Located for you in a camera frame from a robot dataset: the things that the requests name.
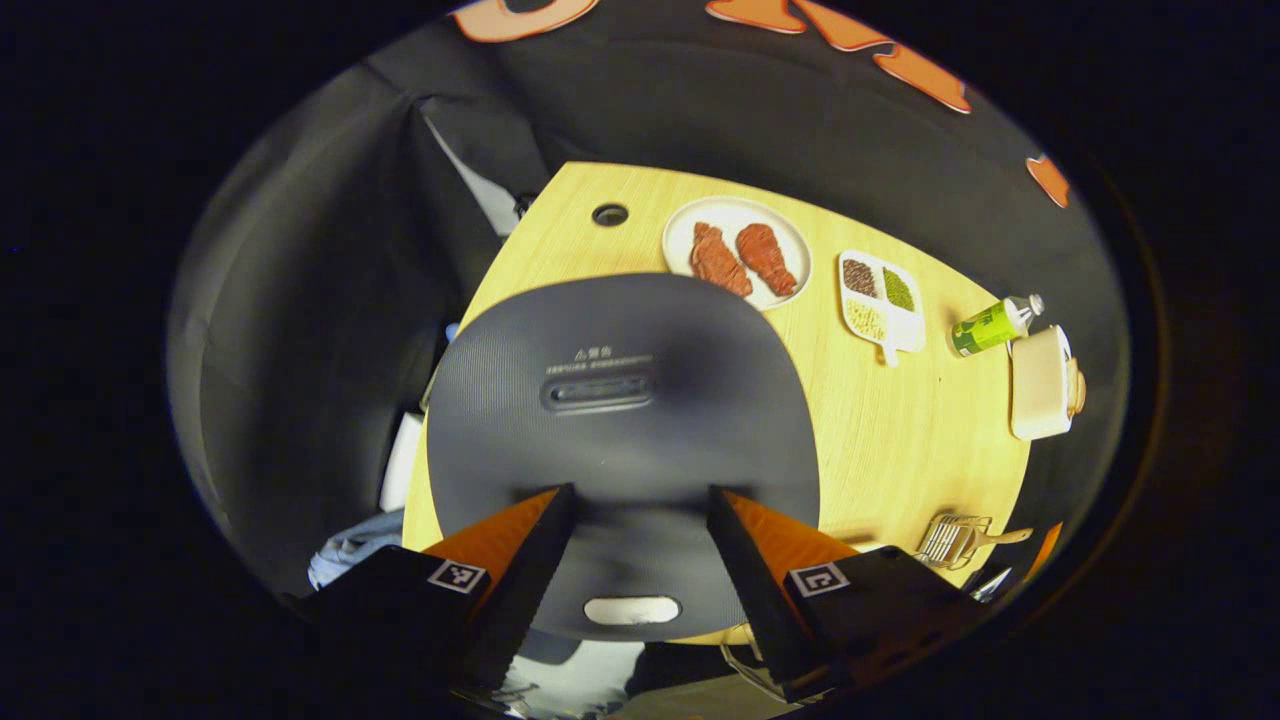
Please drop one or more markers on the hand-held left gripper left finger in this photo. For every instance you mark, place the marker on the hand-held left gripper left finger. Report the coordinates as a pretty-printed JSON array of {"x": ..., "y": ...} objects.
[{"x": 525, "y": 600}]

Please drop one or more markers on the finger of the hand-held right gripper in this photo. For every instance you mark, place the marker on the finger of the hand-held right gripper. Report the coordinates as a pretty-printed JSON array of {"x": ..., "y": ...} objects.
[{"x": 1045, "y": 548}]

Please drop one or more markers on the toast bread slice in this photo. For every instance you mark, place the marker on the toast bread slice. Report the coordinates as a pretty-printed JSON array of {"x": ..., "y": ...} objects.
[{"x": 1077, "y": 388}]

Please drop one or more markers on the white box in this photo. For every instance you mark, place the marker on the white box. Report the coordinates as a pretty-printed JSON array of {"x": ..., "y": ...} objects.
[{"x": 400, "y": 465}]

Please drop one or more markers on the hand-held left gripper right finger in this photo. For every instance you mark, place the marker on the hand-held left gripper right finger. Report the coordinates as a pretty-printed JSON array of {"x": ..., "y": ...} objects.
[{"x": 765, "y": 600}]

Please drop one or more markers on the round white plate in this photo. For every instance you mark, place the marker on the round white plate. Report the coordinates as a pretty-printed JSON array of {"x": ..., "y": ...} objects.
[{"x": 740, "y": 208}]

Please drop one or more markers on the black backdrop cloth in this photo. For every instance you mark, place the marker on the black backdrop cloth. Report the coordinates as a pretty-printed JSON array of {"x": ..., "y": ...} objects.
[{"x": 300, "y": 350}]

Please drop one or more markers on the white toaster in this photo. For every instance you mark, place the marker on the white toaster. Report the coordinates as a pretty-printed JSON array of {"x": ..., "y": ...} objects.
[{"x": 1038, "y": 385}]

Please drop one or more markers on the white divided bean dish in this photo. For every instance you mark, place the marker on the white divided bean dish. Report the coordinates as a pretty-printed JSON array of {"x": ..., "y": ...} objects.
[{"x": 905, "y": 330}]

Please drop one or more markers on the black and silver rice cooker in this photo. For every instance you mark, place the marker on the black and silver rice cooker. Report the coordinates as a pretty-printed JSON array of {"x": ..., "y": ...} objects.
[{"x": 620, "y": 440}]

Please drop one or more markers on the blue cloth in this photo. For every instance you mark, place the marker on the blue cloth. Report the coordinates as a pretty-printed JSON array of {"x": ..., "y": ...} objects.
[{"x": 350, "y": 545}]

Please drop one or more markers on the red meat piece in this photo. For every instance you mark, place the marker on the red meat piece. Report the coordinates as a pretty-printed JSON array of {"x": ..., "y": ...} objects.
[
  {"x": 768, "y": 258},
  {"x": 718, "y": 260}
]

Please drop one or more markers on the green drink bottle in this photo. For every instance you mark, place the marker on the green drink bottle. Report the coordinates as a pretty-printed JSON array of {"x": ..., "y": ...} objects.
[{"x": 985, "y": 328}]

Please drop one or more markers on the clear rice container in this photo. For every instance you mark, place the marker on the clear rice container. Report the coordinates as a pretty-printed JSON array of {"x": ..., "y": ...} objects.
[{"x": 750, "y": 665}]

